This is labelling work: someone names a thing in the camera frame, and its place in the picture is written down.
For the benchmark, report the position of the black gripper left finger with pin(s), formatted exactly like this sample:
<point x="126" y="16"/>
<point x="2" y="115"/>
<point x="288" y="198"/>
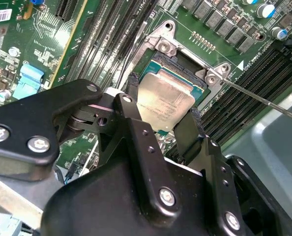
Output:
<point x="25" y="123"/>

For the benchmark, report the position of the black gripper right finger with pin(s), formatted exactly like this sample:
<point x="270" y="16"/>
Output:
<point x="217" y="157"/>

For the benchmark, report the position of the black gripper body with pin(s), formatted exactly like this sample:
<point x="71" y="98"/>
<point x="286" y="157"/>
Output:
<point x="99" y="209"/>

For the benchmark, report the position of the silver CPU green board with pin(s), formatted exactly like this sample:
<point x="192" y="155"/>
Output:
<point x="160" y="100"/>

